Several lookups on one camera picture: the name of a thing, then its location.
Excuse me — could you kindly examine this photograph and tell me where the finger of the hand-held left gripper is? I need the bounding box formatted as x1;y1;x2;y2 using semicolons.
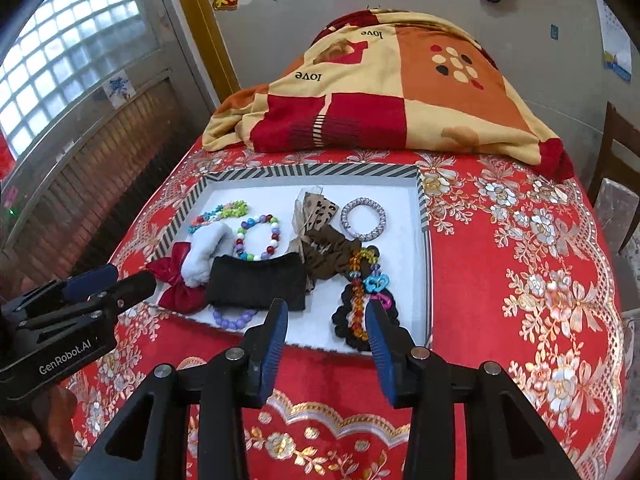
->
62;264;120;302
95;271;157;311

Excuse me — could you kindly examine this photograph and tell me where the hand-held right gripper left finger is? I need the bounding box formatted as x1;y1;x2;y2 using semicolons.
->
75;300;290;480

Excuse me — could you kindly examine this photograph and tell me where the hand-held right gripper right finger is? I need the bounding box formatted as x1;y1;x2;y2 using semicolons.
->
364;300;581;480

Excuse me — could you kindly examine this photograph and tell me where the black scrunchie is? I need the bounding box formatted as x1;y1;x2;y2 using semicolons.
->
331;244;402;352

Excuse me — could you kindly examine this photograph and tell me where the purple bead bracelet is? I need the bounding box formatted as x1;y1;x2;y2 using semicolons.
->
212;308;259;331

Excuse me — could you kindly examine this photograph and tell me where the light blue fluffy scrunchie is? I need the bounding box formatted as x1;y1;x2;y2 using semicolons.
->
182;224;234;288

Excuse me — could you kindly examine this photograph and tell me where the multicolour round bead bracelet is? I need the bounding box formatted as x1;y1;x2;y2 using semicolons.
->
233;214;282;262

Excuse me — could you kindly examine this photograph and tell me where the flower bead bracelet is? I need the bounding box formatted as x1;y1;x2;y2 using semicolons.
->
189;200;249;234

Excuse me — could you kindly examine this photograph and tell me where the striped-rim white tray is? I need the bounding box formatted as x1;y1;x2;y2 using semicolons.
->
152;162;433;356

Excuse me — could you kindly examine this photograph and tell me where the leopard print hair bow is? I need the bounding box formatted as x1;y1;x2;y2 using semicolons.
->
286;186;337;262

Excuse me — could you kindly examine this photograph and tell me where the person's left hand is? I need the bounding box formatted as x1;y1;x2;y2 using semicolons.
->
0;385;78;466

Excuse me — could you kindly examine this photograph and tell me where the red velvet bow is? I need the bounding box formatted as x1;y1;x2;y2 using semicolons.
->
146;241;209;314

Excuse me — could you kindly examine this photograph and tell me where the blue heart bead charm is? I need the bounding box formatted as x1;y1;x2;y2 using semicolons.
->
362;273;390;295

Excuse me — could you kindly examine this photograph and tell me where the black knit headband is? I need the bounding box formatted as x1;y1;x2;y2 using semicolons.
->
206;253;307;314

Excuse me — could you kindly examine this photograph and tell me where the brown louvred panel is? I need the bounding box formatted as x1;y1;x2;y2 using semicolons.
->
0;72;203;286

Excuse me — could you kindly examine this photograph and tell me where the brown scrunchie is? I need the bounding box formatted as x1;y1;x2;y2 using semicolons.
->
301;225;362;294

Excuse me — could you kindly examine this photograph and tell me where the red floral tablecloth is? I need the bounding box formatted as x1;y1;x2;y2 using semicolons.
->
65;145;631;480

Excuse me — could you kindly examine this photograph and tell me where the blue flower window sticker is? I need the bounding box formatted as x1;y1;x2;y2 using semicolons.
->
107;73;134;107

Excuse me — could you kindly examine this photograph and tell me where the glass block window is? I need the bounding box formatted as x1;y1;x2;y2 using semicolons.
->
0;0;162;161

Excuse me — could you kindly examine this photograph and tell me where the red yellow patchwork blanket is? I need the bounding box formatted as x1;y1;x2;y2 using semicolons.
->
202;9;576;181

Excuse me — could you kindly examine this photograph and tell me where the pale floral chair cushion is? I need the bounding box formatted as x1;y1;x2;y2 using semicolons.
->
595;177;640;256

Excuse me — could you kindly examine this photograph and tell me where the wooden chair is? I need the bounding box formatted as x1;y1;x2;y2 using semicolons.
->
587;101;640;256

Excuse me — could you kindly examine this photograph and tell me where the silver glitter hair tie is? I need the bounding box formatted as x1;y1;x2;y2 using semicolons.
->
340;198;384;241

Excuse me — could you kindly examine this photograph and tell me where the yellow door frame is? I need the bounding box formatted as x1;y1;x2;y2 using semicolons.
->
162;0;242;107

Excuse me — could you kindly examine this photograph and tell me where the wall calendar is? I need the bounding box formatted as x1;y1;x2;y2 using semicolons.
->
595;0;634;82

